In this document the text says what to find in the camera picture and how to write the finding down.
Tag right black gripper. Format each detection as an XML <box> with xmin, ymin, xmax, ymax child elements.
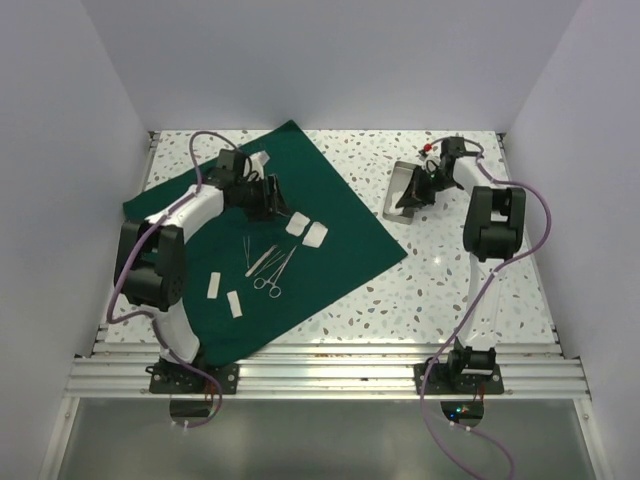
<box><xmin>396</xmin><ymin>165</ymin><xmax>459</xmax><ymax>210</ymax></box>

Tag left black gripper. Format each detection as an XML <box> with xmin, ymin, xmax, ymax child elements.
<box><xmin>235</xmin><ymin>174</ymin><xmax>291</xmax><ymax>222</ymax></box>

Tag white gauze pad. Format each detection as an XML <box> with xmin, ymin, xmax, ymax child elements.
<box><xmin>389</xmin><ymin>207</ymin><xmax>407</xmax><ymax>217</ymax></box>
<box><xmin>302</xmin><ymin>222</ymin><xmax>328</xmax><ymax>248</ymax></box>
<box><xmin>285</xmin><ymin>212</ymin><xmax>310</xmax><ymax>237</ymax></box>

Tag metal tray tin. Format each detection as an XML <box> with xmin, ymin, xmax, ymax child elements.
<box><xmin>382</xmin><ymin>161</ymin><xmax>416</xmax><ymax>225</ymax></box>

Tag curved-tip tweezers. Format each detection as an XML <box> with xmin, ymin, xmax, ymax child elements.
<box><xmin>245</xmin><ymin>245</ymin><xmax>277</xmax><ymax>278</ymax></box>

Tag fine straight tweezers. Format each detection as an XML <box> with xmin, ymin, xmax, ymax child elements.
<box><xmin>258</xmin><ymin>252</ymin><xmax>285</xmax><ymax>273</ymax></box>

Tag white bandage strip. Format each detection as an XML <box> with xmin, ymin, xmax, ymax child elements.
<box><xmin>207</xmin><ymin>272</ymin><xmax>221</xmax><ymax>299</ymax></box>
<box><xmin>226</xmin><ymin>291</ymin><xmax>243</xmax><ymax>318</ymax></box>

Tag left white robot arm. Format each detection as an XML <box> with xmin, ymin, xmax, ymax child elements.
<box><xmin>114</xmin><ymin>149</ymin><xmax>289</xmax><ymax>393</ymax></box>

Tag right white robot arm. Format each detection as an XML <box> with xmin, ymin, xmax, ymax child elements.
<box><xmin>390</xmin><ymin>136</ymin><xmax>526</xmax><ymax>394</ymax></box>

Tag green surgical cloth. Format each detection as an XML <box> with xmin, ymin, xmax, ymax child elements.
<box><xmin>123</xmin><ymin>118</ymin><xmax>409</xmax><ymax>365</ymax></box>

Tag steel hemostat forceps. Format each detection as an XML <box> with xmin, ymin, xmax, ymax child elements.
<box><xmin>254</xmin><ymin>246</ymin><xmax>297</xmax><ymax>299</ymax></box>

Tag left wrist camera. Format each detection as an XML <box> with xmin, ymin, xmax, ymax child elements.
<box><xmin>249</xmin><ymin>150</ymin><xmax>270</xmax><ymax>177</ymax></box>

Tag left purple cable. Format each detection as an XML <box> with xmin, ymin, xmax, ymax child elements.
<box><xmin>107</xmin><ymin>130</ymin><xmax>251</xmax><ymax>430</ymax></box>

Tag purple cable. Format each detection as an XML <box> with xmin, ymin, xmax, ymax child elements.
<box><xmin>418</xmin><ymin>137</ymin><xmax>556</xmax><ymax>480</ymax></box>
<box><xmin>107</xmin><ymin>130</ymin><xmax>251</xmax><ymax>430</ymax></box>

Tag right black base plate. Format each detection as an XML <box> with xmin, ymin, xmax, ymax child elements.
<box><xmin>413</xmin><ymin>362</ymin><xmax>505</xmax><ymax>395</ymax></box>

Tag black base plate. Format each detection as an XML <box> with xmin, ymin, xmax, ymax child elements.
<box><xmin>413</xmin><ymin>362</ymin><xmax>505</xmax><ymax>395</ymax></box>
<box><xmin>145</xmin><ymin>361</ymin><xmax>240</xmax><ymax>395</ymax></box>

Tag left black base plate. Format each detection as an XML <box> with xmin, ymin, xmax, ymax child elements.
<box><xmin>145</xmin><ymin>361</ymin><xmax>240</xmax><ymax>395</ymax></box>

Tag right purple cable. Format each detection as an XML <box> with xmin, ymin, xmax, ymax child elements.
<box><xmin>418</xmin><ymin>137</ymin><xmax>556</xmax><ymax>480</ymax></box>

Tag aluminium rail frame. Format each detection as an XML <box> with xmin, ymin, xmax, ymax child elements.
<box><xmin>38</xmin><ymin>130</ymin><xmax>611</xmax><ymax>480</ymax></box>

